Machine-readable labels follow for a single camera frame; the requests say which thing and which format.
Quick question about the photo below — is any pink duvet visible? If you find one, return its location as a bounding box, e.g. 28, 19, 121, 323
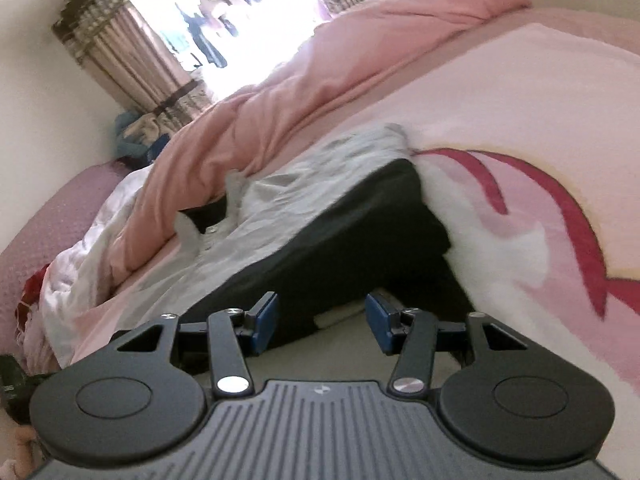
108, 0, 532, 284

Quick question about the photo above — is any left striped curtain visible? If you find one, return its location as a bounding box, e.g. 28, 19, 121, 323
52, 0, 212, 132

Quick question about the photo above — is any white crumpled sheet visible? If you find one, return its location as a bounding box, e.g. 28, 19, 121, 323
39, 166, 176, 368

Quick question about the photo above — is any purple headboard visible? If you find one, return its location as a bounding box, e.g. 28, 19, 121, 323
1, 162, 129, 354

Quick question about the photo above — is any blue beige clothes pile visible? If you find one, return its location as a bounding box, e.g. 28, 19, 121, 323
113, 110, 171, 158

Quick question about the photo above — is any grey black jacket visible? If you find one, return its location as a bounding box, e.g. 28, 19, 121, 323
118, 125, 472, 344

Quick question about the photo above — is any pink printed blanket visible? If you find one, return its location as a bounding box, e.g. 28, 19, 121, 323
319, 6, 640, 401

